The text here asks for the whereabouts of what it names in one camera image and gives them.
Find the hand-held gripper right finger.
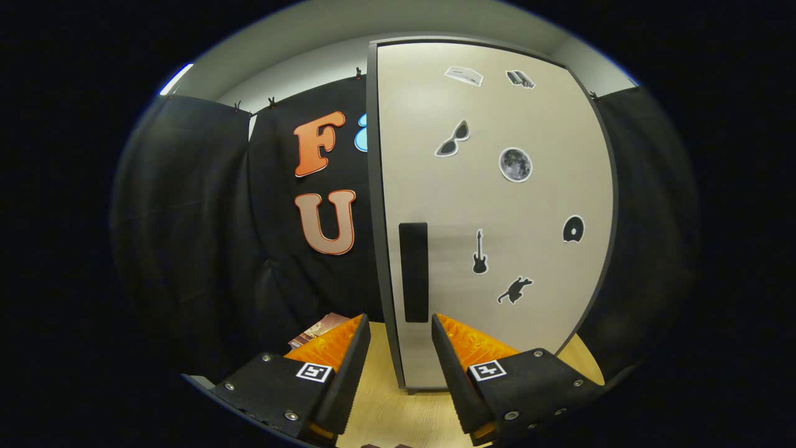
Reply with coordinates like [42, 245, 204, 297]
[431, 313, 605, 446]

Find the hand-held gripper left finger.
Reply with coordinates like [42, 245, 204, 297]
[211, 313, 372, 439]

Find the black door handle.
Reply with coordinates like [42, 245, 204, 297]
[398, 222, 430, 323]

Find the dark grey shoe cabinet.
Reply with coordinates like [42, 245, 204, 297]
[366, 37, 619, 396]

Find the brown cover book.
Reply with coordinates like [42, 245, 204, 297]
[287, 311, 352, 350]

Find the black backdrop cloth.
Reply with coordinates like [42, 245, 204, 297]
[111, 75, 700, 380]

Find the small ceiling light panel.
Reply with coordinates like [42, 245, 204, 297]
[159, 62, 195, 97]

